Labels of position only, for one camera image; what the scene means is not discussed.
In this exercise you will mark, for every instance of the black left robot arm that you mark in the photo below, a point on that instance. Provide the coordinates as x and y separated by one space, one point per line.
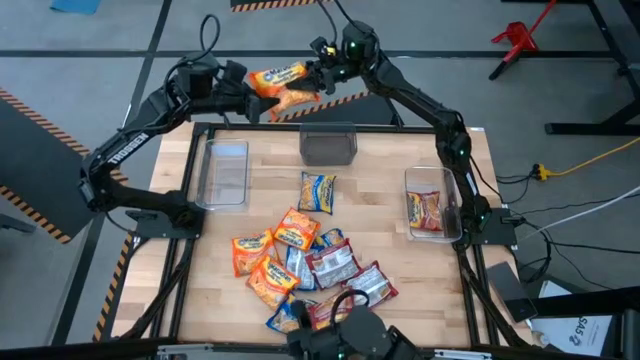
132 150

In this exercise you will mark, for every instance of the dark flat panel box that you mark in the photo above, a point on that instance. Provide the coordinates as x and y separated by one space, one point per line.
510 290

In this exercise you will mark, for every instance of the black frame crossbeam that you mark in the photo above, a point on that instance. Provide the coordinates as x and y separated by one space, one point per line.
100 350

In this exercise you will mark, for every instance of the black hazard-striped floor mat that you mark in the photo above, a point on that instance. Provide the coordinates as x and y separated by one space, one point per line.
260 4
360 112
30 160

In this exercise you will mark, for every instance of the silver metal bracket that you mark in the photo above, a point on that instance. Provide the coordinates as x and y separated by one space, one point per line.
460 355
185 348

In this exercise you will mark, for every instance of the red floor stand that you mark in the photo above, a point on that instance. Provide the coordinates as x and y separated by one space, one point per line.
517 37

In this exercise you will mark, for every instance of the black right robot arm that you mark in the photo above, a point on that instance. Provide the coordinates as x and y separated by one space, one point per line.
415 95

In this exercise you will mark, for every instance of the black beam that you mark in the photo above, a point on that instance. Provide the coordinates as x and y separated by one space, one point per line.
590 302

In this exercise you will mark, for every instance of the white printed box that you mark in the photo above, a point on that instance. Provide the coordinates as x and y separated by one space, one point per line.
575 332

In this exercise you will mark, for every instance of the white paper sheet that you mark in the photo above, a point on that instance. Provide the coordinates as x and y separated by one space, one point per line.
552 290

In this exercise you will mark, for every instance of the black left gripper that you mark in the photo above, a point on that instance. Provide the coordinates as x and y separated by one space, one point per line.
237 102

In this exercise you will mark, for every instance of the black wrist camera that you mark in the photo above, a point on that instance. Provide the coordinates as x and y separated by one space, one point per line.
322 47
234 74

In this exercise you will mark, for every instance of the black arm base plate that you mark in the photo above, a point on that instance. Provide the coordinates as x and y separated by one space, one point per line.
502 230
150 225

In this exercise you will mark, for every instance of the smoky dark plastic bin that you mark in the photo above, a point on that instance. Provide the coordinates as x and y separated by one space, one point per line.
327 145

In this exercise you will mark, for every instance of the black floor stand frame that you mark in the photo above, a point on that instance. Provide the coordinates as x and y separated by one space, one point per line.
575 128

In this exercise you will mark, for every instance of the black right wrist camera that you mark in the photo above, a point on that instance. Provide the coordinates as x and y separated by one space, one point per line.
322 47

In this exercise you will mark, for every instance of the blue floor mat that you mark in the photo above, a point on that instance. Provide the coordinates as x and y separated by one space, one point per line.
75 5

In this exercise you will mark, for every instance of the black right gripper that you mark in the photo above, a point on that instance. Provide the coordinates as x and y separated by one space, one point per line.
332 77

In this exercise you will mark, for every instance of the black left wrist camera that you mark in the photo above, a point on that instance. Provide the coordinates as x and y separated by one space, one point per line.
234 74

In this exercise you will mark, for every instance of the clear plastic bin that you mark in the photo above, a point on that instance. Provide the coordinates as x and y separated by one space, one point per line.
222 175
452 200

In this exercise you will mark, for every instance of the grey floor leg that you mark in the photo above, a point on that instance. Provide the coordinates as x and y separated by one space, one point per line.
15 223

